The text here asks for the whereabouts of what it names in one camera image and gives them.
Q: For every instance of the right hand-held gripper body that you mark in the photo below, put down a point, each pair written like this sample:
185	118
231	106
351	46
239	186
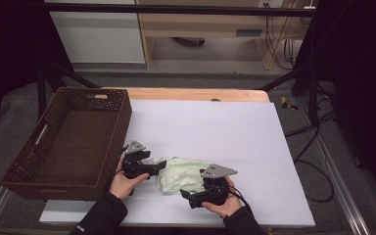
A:
217	171

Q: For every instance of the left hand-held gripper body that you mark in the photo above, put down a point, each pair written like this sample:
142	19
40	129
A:
133	164

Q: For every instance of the pale green baby garment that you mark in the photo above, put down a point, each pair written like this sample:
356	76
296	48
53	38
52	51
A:
179	176

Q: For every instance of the brown wicker basket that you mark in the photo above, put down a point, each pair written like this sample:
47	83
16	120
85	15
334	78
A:
71	147

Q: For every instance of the person's left hand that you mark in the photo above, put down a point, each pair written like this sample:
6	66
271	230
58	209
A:
120	186

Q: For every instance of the person's right hand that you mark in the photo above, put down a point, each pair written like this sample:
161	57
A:
229	207

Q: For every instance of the wooden table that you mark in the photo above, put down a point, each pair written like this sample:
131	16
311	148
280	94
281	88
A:
192	94

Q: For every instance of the yellow and black tape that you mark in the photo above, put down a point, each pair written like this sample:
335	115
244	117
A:
285	103

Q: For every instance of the black metal stand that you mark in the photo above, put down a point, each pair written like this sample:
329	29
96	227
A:
312	65
40	84

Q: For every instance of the white cabinet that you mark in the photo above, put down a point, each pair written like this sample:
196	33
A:
94	39

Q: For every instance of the wooden desk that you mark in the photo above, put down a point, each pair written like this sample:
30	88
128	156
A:
192	26

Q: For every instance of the black metal crossbar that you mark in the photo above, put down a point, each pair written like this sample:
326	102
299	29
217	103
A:
176	9

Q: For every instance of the black curtain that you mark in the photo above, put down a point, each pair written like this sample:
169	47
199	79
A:
9	49
362	81

